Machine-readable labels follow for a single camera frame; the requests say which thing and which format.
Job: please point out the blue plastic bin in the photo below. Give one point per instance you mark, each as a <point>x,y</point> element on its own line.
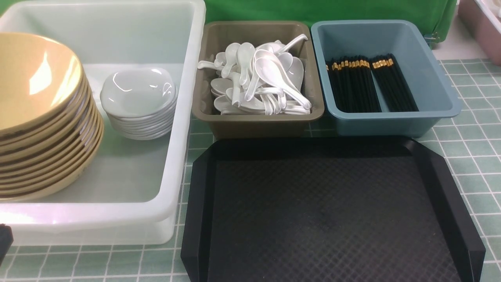
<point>429,85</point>

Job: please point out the pile of white spoons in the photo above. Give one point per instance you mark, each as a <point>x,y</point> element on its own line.
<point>263,80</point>

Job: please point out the left bundle black chopsticks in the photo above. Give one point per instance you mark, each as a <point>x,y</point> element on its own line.
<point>353,85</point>

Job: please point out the bundle black chopsticks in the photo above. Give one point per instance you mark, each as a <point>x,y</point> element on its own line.
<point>353,85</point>
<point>392,83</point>

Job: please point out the stack of white dishes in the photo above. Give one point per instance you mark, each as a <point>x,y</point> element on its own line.
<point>140,103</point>

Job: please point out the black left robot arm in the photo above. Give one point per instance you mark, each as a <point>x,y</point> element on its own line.
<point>6,240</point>

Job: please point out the stack of yellow bowls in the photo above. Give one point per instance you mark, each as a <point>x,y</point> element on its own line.
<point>50,125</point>

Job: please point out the right bundle black chopsticks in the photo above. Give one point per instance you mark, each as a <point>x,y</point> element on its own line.
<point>392,83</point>

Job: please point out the green cloth backdrop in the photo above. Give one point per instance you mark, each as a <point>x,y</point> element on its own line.
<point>431,17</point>

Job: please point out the pink bin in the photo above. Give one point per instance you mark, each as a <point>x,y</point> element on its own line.
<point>482,20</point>

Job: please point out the black serving tray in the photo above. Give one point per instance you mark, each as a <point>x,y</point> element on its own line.
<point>332,209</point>

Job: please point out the large white plastic tub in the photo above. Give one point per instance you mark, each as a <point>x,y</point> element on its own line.
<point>129,192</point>

